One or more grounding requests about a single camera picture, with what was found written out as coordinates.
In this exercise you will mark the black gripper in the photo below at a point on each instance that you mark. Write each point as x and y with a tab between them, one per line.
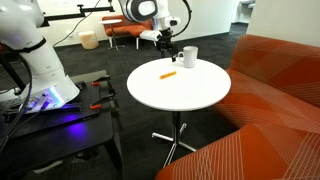
165	40

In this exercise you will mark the orange highlighter marker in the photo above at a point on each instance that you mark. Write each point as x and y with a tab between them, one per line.
168	75

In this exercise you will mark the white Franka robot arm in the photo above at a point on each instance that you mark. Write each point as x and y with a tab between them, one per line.
33	66

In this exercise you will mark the white ceramic mug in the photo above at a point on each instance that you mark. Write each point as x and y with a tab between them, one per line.
190	56

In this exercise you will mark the small orange sofa white legs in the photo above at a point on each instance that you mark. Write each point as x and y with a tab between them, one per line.
128	30

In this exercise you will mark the small round white side table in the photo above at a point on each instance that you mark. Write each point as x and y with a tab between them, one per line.
111	21

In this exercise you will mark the beige cylindrical stool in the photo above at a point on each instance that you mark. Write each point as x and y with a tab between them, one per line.
88	40

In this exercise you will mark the large orange patterned sofa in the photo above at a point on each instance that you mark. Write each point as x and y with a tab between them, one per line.
266	100

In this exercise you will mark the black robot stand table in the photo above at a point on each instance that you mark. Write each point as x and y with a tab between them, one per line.
83	133

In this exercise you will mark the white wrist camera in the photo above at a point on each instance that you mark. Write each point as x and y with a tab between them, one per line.
150	35

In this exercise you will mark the chrome table pedestal base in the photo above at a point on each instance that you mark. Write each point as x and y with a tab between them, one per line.
175	133

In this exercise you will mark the white wall outlet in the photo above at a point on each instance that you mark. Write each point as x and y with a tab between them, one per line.
72	33

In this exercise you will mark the black camera boom mount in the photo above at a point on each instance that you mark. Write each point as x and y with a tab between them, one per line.
66	16

